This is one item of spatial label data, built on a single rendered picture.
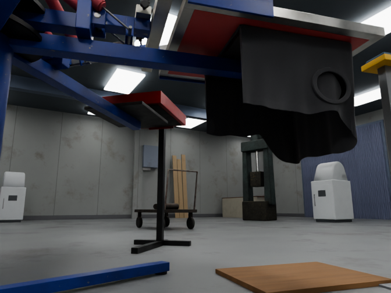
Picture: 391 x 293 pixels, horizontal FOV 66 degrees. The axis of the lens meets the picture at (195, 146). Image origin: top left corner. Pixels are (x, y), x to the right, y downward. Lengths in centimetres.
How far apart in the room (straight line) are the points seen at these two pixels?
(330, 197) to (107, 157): 654
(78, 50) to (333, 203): 676
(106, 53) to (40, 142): 872
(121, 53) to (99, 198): 881
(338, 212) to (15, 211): 728
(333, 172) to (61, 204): 732
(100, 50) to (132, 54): 12
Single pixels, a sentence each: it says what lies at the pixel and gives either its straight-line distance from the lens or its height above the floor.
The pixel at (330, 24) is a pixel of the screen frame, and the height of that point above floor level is 96.
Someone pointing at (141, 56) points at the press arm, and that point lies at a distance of 123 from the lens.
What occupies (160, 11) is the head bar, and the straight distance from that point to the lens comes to 119.
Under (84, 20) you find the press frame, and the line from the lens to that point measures 124.
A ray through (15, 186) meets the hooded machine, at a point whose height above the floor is 81.
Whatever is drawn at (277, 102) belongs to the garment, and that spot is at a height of 67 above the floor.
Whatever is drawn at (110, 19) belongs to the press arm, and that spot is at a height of 101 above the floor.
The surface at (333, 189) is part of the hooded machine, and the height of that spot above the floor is 71.
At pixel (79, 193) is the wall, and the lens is 980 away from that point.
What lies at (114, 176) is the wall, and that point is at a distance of 1004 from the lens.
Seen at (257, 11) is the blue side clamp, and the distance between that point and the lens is 113.
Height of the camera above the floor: 30
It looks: 12 degrees up
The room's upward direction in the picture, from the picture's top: straight up
